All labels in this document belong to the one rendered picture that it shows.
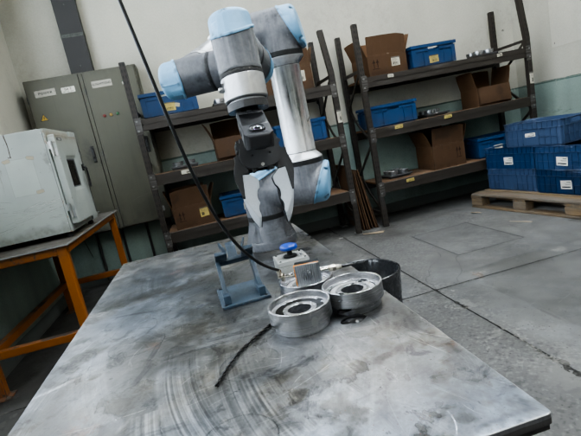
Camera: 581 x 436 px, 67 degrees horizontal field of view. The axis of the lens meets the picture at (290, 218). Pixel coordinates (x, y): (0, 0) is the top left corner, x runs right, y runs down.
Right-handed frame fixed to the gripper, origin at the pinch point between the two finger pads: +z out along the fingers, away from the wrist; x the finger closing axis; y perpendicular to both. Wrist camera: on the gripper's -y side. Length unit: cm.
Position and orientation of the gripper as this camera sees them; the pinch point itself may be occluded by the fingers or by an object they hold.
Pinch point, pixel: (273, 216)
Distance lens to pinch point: 74.0
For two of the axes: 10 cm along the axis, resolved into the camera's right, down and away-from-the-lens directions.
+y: -1.7, -0.2, 9.9
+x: -9.6, 2.2, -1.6
